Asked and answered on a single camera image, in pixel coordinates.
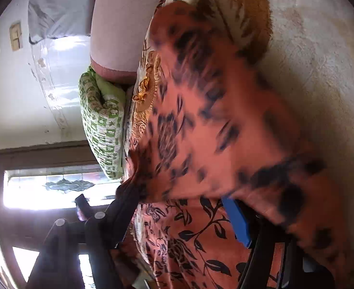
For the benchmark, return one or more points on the beige leaf-pattern bedspread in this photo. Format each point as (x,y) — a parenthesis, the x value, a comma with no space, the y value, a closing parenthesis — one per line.
(306,48)

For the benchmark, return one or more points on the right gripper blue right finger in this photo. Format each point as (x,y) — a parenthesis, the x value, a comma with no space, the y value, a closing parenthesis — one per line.
(296,269)

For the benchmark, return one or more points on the grey pillow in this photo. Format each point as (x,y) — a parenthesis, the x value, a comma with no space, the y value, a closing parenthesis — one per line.
(54,19)

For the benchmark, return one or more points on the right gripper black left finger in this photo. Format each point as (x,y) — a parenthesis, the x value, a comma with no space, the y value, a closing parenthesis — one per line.
(58,265)

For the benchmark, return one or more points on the green white checkered pillow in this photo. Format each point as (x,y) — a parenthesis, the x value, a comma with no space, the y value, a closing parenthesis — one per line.
(102,106)

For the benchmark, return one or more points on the orange black floral blouse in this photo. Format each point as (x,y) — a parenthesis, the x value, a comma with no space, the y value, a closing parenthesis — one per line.
(217,129)

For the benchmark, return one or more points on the stained glass wooden door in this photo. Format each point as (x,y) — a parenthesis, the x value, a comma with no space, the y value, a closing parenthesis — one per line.
(28,208)

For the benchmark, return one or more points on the beige wall switch plate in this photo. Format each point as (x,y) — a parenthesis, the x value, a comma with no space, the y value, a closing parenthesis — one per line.
(16,36)

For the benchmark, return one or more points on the pink cylindrical bolster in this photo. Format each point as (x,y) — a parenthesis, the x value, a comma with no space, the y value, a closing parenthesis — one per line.
(117,35)

